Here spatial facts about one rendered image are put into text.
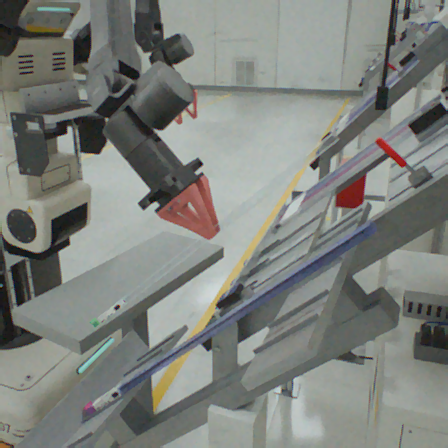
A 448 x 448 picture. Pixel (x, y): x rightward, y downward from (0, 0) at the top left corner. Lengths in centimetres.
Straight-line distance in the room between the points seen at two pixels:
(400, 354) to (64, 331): 73
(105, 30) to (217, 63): 936
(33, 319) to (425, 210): 90
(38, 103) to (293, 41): 853
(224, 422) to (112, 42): 53
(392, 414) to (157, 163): 63
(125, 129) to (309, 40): 909
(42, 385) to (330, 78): 863
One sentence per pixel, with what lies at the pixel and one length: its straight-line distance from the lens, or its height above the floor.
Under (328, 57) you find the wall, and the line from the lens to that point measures 967.
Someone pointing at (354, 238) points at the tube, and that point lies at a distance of 52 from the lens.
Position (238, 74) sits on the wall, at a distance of 1002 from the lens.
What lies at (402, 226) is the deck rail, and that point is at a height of 96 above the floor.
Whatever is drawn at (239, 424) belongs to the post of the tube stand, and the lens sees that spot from 65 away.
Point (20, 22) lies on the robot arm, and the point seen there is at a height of 125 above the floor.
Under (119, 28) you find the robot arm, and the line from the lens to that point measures 80.
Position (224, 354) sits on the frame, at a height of 69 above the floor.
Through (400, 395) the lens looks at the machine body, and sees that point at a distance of 103.
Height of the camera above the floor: 126
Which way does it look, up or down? 22 degrees down
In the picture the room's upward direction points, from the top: straight up
